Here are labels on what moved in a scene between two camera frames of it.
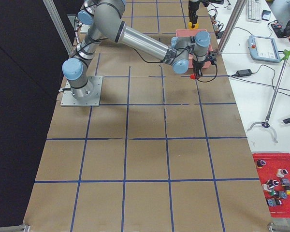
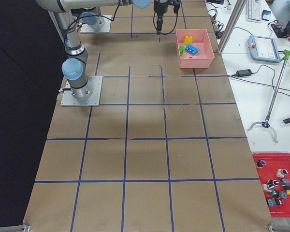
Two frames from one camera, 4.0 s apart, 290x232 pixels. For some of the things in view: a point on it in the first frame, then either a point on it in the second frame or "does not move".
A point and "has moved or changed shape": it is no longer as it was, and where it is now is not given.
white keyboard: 253,12 does not move
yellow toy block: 196,26 has moved or changed shape
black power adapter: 244,72 does not move
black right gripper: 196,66 to 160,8
